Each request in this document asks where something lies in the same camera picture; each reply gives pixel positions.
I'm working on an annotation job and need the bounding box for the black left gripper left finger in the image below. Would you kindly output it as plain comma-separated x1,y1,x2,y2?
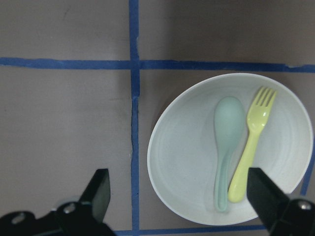
79,169,111,219

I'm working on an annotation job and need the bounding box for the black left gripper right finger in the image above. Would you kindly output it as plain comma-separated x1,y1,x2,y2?
247,168,289,228

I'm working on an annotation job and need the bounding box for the yellow plastic fork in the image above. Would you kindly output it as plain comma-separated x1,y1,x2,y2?
228,87,277,203

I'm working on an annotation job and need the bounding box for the white round plate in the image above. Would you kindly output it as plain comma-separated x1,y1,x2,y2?
147,73,314,226

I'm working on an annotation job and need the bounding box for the mint green plastic spoon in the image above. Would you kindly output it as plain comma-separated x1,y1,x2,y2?
214,96,245,212

